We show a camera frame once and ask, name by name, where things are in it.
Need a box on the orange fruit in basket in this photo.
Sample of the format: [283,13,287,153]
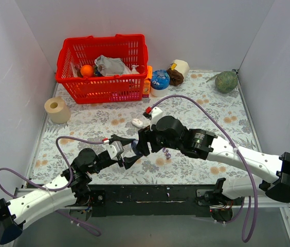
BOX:
[80,65,94,77]

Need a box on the green melon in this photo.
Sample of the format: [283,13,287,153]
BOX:
[215,71,238,94]

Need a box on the white pump bottle in basket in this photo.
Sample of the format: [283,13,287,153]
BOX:
[131,65,139,75]

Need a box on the beige paper roll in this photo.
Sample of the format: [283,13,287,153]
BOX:
[44,96,71,124]

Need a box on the grey crumpled bag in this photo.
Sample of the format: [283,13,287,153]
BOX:
[94,55,132,77]

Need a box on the lavender earbud charging case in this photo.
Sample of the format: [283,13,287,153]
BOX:
[131,139,142,155]

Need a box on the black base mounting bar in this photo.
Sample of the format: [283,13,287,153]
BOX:
[69,184,234,219]

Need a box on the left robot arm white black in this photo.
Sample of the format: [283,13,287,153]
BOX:
[0,135,142,245]

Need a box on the orange purple carton box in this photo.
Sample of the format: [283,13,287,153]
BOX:
[142,65,153,98]

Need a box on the red plastic shopping basket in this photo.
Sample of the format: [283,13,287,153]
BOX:
[56,34,148,104]

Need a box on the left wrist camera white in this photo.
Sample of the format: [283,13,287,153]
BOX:
[103,138,124,161]

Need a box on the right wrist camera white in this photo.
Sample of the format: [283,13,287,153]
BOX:
[143,107,163,128]

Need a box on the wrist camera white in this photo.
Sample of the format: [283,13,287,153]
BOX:
[143,107,163,128]
[103,138,124,161]

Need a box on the white blue lidded tub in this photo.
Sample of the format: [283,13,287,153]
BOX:
[150,69,170,97]

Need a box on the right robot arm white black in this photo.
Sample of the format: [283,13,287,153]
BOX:
[136,116,290,205]

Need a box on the purple earbud right one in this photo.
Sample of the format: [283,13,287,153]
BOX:
[165,153,171,160]

